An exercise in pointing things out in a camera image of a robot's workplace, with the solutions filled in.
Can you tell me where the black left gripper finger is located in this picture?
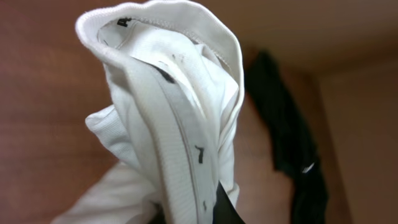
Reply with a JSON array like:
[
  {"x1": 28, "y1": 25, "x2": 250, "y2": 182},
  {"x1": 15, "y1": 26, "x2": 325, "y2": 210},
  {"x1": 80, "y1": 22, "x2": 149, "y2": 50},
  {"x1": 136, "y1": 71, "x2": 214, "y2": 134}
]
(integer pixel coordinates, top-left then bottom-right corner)
[{"x1": 213, "y1": 182, "x2": 245, "y2": 224}]

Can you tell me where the white t-shirt black print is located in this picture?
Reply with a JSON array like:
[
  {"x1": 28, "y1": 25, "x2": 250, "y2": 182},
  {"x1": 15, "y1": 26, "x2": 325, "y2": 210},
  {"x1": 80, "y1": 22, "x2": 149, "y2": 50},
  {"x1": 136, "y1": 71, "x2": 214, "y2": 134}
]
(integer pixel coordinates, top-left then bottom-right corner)
[{"x1": 55, "y1": 1, "x2": 244, "y2": 223}]

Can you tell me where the black garment right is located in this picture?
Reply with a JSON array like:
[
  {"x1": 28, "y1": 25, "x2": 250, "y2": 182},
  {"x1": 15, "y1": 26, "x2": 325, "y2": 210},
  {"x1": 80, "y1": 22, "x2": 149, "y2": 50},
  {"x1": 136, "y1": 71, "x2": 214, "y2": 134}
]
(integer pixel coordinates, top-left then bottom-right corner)
[{"x1": 244, "y1": 52, "x2": 328, "y2": 224}]

